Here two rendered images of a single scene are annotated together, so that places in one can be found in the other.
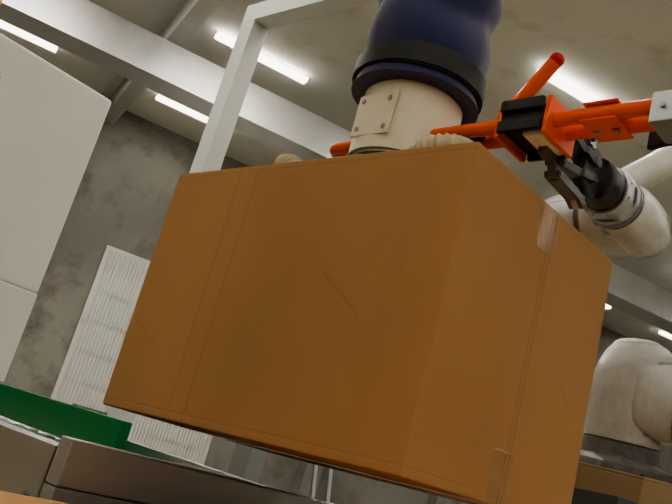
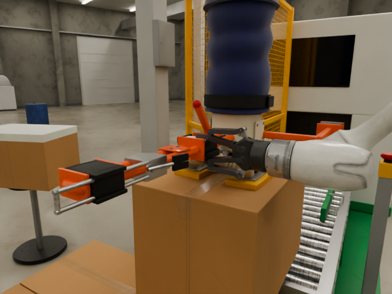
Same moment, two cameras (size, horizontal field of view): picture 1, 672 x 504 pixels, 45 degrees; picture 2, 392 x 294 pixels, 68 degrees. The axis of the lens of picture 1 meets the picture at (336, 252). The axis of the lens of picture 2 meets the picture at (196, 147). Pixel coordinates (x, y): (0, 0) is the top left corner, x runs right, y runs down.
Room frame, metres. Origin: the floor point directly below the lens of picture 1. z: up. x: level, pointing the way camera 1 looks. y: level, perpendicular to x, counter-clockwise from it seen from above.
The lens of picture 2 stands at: (0.86, -0.99, 1.38)
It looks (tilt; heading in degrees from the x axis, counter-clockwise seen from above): 13 degrees down; 75
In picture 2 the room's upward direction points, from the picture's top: straight up
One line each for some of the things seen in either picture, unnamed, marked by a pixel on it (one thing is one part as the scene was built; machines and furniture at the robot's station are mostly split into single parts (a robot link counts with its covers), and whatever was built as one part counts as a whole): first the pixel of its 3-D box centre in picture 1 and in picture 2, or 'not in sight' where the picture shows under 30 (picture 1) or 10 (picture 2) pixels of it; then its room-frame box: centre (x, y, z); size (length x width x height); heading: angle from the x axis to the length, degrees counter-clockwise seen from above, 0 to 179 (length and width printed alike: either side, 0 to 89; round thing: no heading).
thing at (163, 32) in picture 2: not in sight; (164, 44); (1.19, 1.19, 1.62); 0.20 x 0.05 x 0.30; 45
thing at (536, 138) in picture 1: (543, 143); not in sight; (1.05, -0.24, 1.18); 0.07 x 0.03 x 0.01; 135
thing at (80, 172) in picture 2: not in sight; (93, 179); (0.80, -0.46, 1.21); 0.08 x 0.07 x 0.05; 43
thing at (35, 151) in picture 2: not in sight; (28, 154); (0.17, 1.42, 0.82); 0.60 x 0.40 x 0.40; 155
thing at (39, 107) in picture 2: not in sight; (37, 118); (-1.20, 7.36, 0.39); 0.52 x 0.51 x 0.77; 115
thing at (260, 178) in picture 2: not in sight; (261, 167); (1.31, -0.13, 1.09); 0.34 x 0.10 x 0.05; 43
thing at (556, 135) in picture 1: (536, 129); (198, 146); (1.06, -0.23, 1.20); 0.10 x 0.08 x 0.06; 133
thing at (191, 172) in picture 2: not in sight; (211, 158); (1.18, 0.01, 1.09); 0.34 x 0.10 x 0.05; 43
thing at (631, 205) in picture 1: (609, 196); (280, 158); (1.21, -0.40, 1.20); 0.09 x 0.06 x 0.09; 45
